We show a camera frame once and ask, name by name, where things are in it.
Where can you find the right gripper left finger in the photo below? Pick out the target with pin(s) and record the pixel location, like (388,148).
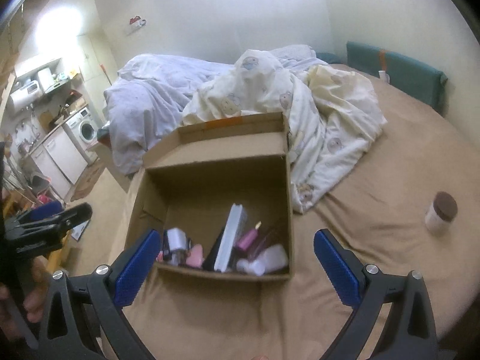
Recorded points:
(64,332)

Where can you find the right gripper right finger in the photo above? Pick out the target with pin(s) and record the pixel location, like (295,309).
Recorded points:
(409,331)

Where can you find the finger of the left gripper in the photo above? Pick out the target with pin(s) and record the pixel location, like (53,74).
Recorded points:
(41,212)
(67,219)

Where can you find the black rectangular device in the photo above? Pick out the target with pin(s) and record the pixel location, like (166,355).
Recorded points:
(209,262)

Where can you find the pink perfume bottle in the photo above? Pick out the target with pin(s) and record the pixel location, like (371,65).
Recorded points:
(247,239)

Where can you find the white cabinet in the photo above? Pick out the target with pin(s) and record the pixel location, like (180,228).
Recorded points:
(60,161)

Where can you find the white washing machine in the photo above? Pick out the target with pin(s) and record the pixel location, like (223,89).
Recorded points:
(81,127)

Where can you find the white jar brown lid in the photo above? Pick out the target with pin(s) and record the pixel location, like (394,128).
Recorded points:
(441,213)

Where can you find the tan bed sheet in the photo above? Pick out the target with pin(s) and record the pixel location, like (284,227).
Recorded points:
(310,215)

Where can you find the lavender grey duvet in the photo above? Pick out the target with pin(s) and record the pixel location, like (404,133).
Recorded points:
(146,101)

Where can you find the brown cardboard box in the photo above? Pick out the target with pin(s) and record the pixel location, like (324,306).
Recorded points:
(193,176)

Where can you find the white flat box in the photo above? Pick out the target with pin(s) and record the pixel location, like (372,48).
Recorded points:
(233,228)

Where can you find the cream patterned blanket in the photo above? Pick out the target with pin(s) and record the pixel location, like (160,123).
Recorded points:
(333,116)

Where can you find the green headboard cushion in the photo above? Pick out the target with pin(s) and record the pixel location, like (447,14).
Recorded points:
(419,80)

